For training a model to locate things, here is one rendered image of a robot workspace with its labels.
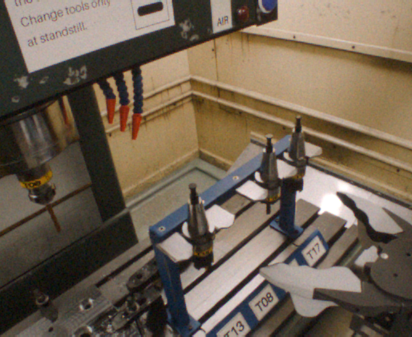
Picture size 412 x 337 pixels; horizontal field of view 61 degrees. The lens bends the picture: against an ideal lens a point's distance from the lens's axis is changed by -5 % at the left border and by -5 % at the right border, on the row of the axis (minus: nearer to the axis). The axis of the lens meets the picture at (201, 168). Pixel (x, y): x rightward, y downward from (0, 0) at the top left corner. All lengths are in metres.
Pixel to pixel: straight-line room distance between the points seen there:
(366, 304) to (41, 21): 0.35
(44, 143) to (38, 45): 0.19
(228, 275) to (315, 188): 0.58
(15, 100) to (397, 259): 0.36
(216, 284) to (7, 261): 0.61
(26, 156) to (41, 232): 0.72
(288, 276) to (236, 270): 0.72
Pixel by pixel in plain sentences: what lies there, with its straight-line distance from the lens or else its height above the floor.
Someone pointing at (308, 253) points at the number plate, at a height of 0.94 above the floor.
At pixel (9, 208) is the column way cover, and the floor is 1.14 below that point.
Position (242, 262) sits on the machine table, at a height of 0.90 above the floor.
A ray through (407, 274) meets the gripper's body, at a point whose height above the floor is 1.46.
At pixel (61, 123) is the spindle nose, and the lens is 0.50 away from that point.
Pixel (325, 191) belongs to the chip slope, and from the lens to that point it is 1.46.
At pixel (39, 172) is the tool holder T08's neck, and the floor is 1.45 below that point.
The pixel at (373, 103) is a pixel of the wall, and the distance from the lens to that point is 1.29.
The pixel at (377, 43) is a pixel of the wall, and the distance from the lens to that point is 1.23.
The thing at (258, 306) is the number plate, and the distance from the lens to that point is 0.95.
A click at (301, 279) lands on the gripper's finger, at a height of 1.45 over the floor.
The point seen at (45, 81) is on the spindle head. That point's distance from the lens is 0.33.
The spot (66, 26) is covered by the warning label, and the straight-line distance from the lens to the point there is 0.33.
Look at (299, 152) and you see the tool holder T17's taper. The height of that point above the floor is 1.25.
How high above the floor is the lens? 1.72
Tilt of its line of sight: 35 degrees down
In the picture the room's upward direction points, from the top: 7 degrees counter-clockwise
